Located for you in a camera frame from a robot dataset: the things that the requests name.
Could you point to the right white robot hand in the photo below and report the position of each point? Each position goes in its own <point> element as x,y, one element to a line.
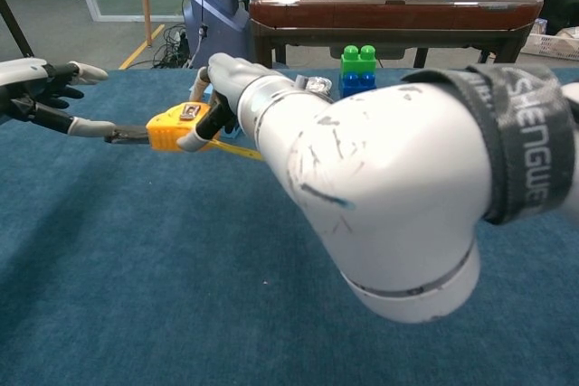
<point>230,78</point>

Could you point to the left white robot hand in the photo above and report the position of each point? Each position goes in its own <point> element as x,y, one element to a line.
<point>22,76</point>

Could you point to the yellow tape measure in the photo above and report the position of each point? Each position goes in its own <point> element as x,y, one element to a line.
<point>165,133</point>

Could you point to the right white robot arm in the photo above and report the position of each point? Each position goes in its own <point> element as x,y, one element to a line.
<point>384,178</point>

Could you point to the black slanted stand leg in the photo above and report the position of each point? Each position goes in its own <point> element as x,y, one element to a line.
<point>16,29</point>

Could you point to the blue toy brick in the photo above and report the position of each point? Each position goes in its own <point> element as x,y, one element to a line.
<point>358,85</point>

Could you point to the green toy brick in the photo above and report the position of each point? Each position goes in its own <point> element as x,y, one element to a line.
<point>358,59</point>

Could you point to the brown mahjong table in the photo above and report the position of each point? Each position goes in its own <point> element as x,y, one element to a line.
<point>384,15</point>

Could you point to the blue table mat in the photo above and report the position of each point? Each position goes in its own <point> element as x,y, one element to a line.
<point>135,268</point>

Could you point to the white plastic basket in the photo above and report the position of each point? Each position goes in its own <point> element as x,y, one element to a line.
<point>549,47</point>

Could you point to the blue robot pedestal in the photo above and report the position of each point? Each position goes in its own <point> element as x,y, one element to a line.
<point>217,11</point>

